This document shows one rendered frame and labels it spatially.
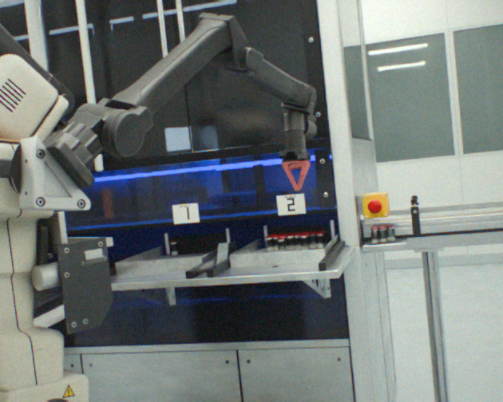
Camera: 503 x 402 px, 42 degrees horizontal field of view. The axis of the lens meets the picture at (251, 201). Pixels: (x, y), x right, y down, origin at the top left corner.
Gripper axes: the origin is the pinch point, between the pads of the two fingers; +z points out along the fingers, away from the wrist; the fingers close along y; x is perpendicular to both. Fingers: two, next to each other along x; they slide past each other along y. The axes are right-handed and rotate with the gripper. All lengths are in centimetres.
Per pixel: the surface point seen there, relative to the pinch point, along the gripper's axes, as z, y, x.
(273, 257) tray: 17.8, 2.4, 8.2
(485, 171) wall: -73, 480, -88
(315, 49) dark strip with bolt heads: -43.3, 17.3, -4.8
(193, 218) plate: 2.8, 25.9, 38.9
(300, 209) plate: 2.7, 25.9, 4.5
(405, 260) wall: 4, 493, -6
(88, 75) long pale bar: -43, 10, 66
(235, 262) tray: 18.5, 2.6, 18.9
